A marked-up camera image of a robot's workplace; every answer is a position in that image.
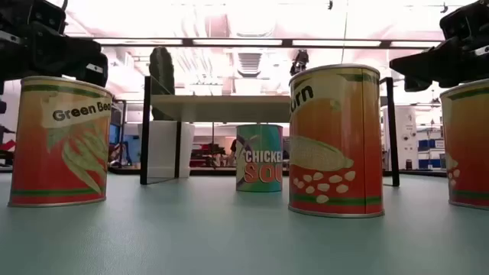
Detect red and black machine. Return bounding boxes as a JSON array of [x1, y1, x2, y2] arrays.
[[0, 125, 17, 166]]

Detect black metal stand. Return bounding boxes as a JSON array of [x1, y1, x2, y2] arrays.
[[112, 99, 128, 166]]

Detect wooden shelf black metal legs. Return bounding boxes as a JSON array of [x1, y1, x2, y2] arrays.
[[139, 75, 400, 187]]

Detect green cactus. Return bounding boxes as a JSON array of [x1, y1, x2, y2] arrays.
[[148, 46, 176, 121]]

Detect green table mat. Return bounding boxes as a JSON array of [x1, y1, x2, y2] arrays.
[[0, 170, 489, 275]]

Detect black metal table frame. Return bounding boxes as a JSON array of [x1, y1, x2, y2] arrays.
[[0, 164, 448, 177]]

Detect chicken soup can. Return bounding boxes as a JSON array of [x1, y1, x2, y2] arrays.
[[235, 124, 284, 193]]

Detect green beans can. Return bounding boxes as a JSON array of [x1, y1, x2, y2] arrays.
[[8, 75, 115, 209]]

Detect black overhead frame bar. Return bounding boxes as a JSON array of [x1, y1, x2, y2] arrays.
[[68, 37, 446, 50]]

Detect black overhead camera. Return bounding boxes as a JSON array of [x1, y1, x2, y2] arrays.
[[289, 49, 309, 76]]

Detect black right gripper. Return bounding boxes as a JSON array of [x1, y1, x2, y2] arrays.
[[388, 0, 489, 93]]

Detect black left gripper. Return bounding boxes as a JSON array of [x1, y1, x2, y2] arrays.
[[0, 0, 109, 89]]

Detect rack with blue bins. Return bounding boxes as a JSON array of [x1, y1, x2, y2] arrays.
[[417, 137, 447, 170]]

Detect white plant pot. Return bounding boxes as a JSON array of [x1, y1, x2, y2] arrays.
[[138, 120, 196, 179]]

